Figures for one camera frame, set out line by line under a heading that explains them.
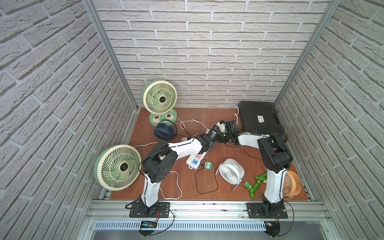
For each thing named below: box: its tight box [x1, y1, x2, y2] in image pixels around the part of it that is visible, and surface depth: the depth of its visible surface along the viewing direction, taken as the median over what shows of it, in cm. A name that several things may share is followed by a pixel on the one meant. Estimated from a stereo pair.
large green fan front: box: [94, 144, 142, 191], surface depth 74 cm
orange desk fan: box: [283, 170, 303, 200], surface depth 74 cm
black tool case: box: [238, 101, 288, 143], surface depth 105 cm
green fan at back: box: [141, 79, 178, 127], surface depth 94 cm
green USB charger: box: [204, 161, 214, 171], surface depth 89 cm
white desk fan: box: [215, 158, 246, 191], surface depth 79 cm
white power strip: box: [186, 151, 208, 170], surface depth 89 cm
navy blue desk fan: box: [153, 119, 178, 141], surface depth 99 cm
